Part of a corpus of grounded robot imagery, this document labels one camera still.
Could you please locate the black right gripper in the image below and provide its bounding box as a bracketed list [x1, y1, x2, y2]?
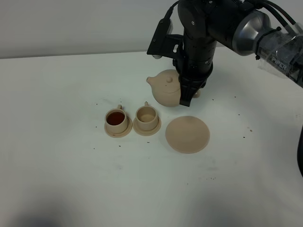
[172, 57, 213, 107]

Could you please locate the beige teapot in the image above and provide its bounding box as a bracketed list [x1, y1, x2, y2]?
[145, 69, 202, 107]

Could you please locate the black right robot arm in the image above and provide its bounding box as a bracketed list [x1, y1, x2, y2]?
[178, 0, 303, 106]

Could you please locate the beige teapot saucer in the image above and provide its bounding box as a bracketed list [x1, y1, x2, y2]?
[165, 116, 210, 154]

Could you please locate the beige right teacup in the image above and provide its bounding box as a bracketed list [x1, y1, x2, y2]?
[135, 102, 158, 131]

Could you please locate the beige teacup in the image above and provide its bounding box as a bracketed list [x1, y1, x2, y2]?
[135, 102, 158, 131]
[105, 105, 126, 125]

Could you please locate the beige right cup saucer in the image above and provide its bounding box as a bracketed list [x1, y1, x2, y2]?
[133, 117, 161, 136]

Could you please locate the beige cup saucer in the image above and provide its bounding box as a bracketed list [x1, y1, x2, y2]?
[104, 116, 133, 138]
[133, 117, 161, 136]

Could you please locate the beige left teacup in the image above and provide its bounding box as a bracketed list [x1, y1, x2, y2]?
[105, 105, 126, 125]

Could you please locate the beige left cup saucer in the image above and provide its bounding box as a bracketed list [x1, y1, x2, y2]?
[104, 116, 133, 138]

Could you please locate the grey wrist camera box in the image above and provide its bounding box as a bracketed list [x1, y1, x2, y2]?
[147, 18, 183, 59]

